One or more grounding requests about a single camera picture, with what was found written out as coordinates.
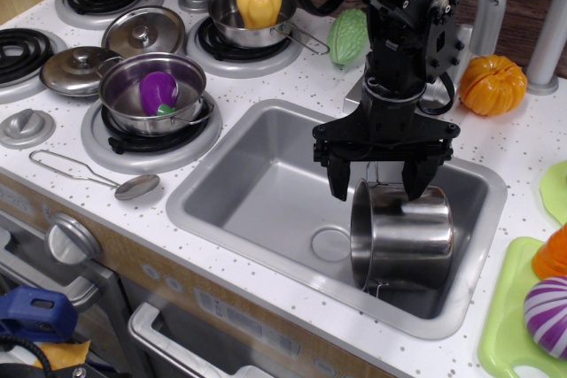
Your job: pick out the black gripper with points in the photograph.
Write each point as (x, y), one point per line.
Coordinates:
(385, 126)

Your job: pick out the tall stainless steel pot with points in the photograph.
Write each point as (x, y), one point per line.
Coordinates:
(398, 243)

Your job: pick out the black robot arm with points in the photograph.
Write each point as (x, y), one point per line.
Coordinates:
(413, 43)

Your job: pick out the silver toy sink basin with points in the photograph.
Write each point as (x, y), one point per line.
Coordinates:
(259, 193)

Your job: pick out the steel pot with eggplant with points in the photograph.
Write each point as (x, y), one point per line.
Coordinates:
(118, 91)

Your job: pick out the steel pot lid rear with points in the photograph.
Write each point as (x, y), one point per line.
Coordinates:
(145, 30)

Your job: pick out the steel pot lid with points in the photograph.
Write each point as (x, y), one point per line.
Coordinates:
(77, 72)
(145, 30)

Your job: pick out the steel pot lid front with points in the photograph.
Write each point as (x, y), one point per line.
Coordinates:
(77, 72)

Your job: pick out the green toy bitter gourd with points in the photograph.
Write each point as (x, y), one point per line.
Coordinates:
(348, 38)

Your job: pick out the orange toy pumpkin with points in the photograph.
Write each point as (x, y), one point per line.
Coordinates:
(492, 85)

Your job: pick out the light green plate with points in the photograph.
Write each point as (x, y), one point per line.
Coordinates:
(553, 191)

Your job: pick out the silver toy faucet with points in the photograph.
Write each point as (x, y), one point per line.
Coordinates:
(479, 26)

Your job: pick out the orange plastic cup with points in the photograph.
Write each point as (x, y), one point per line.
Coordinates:
(550, 259)

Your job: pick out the yellow toy bell pepper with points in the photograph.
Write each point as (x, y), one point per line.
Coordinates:
(259, 13)

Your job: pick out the light green plastic tray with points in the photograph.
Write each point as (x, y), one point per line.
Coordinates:
(505, 342)

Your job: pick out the purple white striped toy onion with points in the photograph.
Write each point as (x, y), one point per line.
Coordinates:
(545, 315)

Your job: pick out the black coil burner rear right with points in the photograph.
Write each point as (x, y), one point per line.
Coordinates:
(205, 45)

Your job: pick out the black coil burner front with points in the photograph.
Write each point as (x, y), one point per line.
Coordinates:
(129, 154)

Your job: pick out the purple toy eggplant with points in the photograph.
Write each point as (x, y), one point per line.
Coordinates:
(158, 92)

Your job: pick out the grey oven dial knob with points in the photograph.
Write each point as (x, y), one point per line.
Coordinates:
(69, 242)

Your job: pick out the grey stove knob front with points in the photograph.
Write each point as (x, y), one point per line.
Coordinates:
(27, 128)

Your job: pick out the blue clamp tool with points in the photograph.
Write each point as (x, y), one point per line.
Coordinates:
(39, 315)

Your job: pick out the orange cloth scrap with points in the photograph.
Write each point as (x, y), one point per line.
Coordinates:
(62, 355)

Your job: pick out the black coil burner far left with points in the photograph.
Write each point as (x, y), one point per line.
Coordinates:
(24, 52)

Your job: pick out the grey vertical post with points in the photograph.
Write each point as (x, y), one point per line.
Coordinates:
(540, 71)

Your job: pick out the small steel pan with handle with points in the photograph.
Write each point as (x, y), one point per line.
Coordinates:
(228, 21)

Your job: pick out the metal wire-handled spoon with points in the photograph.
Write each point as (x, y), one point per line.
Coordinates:
(77, 170)

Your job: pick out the silver oven door handle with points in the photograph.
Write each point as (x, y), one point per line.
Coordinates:
(192, 348)

